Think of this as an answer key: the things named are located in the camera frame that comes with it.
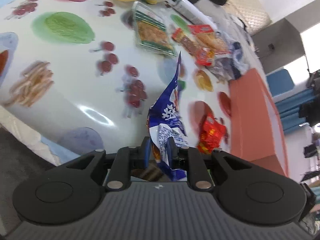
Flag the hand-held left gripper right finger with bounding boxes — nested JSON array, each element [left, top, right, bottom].
[[167, 137, 263, 191]]

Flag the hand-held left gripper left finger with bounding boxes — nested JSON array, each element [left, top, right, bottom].
[[57, 137, 151, 192]]

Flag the blue snack packet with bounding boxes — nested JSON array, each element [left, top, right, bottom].
[[146, 51, 189, 182]]

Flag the pink cardboard box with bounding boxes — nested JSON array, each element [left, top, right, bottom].
[[228, 68, 288, 178]]

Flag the red sausage snack packet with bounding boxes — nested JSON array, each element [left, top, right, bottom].
[[171, 27, 216, 66]]

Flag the red edged orange snack packet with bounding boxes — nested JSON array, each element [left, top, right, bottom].
[[187, 24, 232, 55]]

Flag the red crinkled snack packet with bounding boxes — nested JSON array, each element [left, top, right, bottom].
[[197, 113, 227, 155]]

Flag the clear blue plastic bag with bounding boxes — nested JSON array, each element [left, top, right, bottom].
[[207, 17, 250, 82]]

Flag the green edged snack packet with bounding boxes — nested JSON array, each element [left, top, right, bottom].
[[132, 1, 177, 57]]

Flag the blue curtain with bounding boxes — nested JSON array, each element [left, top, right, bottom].
[[274, 87, 320, 133]]

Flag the blue chair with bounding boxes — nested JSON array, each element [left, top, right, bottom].
[[265, 69, 295, 98]]

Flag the white spray can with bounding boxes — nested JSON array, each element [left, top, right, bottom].
[[164, 0, 217, 28]]

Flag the dark hanging clothes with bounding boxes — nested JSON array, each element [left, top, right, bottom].
[[299, 70, 320, 125]]

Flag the cream quilted headboard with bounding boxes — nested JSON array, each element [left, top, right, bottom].
[[220, 0, 273, 36]]

